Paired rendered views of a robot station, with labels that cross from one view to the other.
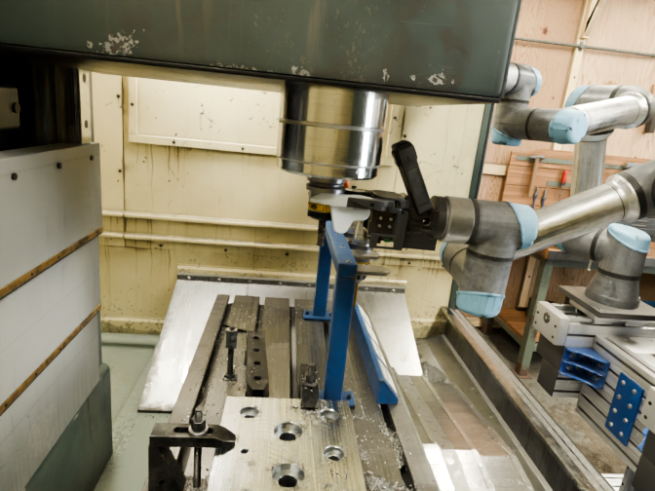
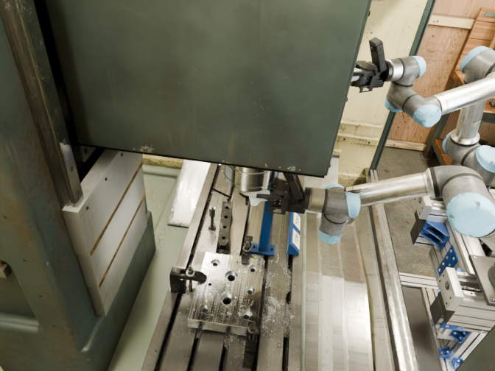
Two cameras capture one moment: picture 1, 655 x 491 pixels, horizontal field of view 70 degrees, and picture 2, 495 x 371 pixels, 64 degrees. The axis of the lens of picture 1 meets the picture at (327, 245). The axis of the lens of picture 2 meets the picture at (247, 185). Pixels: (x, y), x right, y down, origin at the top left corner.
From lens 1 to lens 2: 0.70 m
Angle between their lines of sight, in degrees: 26
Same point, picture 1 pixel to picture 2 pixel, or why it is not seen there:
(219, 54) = (189, 154)
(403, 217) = (285, 202)
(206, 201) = not seen: hidden behind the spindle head
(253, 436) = (215, 277)
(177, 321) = (188, 169)
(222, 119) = not seen: hidden behind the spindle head
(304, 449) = (236, 286)
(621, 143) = not seen: outside the picture
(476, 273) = (325, 225)
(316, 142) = (238, 177)
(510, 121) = (395, 99)
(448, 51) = (297, 158)
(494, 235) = (334, 213)
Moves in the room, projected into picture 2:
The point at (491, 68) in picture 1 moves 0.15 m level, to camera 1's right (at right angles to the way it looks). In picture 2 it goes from (319, 165) to (380, 178)
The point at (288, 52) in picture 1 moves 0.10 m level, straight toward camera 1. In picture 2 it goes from (219, 155) to (212, 179)
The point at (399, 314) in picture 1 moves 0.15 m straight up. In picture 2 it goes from (331, 174) to (336, 152)
